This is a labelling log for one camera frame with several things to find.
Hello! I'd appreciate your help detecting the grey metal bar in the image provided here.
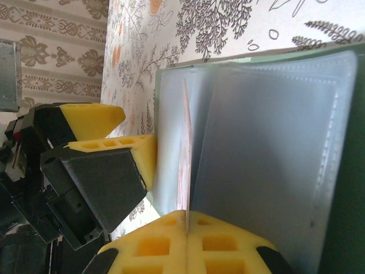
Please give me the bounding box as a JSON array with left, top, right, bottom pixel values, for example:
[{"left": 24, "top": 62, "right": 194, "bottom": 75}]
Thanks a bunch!
[{"left": 0, "top": 39, "right": 23, "bottom": 112}]

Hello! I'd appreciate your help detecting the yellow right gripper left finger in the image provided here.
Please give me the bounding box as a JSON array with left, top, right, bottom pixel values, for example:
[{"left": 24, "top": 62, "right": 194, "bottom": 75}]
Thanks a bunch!
[{"left": 82, "top": 210, "right": 189, "bottom": 274}]

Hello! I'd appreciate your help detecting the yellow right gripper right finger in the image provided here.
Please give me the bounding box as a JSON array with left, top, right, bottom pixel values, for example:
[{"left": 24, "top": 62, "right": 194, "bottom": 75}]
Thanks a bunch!
[{"left": 187, "top": 211, "right": 295, "bottom": 274}]

